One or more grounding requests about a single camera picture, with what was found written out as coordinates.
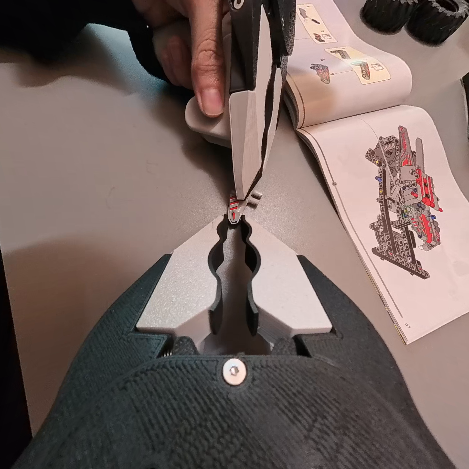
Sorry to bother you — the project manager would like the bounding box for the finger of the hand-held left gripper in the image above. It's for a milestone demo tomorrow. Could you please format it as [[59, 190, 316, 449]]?
[[256, 66, 286, 184], [229, 5, 275, 201]]

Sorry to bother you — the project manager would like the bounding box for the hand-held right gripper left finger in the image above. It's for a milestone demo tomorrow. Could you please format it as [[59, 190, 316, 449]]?
[[136, 215, 229, 354]]

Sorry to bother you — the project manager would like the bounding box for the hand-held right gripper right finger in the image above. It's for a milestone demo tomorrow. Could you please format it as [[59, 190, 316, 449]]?
[[237, 220, 333, 344]]

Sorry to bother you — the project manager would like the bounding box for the grey red-striped toy brick piece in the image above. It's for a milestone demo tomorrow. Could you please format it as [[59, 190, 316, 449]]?
[[226, 191, 263, 225]]

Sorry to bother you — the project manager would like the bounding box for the person's left forearm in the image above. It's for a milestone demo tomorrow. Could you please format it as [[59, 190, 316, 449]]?
[[0, 0, 169, 82]]

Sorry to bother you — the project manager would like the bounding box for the grey desk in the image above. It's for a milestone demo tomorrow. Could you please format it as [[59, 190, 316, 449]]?
[[0, 0, 469, 469]]

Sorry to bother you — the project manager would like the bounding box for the person's left hand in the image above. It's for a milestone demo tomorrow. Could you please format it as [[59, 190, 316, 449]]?
[[132, 0, 231, 118]]

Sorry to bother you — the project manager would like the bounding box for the black toy tire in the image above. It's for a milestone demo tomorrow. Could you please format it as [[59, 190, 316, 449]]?
[[406, 0, 467, 46], [361, 0, 415, 34]]

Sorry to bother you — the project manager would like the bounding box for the open building instruction booklet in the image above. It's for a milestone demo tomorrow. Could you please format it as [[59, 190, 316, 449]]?
[[283, 3, 469, 346]]

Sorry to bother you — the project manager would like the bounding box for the person's dark clothing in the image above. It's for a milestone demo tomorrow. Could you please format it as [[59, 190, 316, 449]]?
[[0, 249, 33, 469]]

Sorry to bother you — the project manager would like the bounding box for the black object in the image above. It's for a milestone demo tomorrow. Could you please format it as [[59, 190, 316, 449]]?
[[459, 71, 469, 142]]

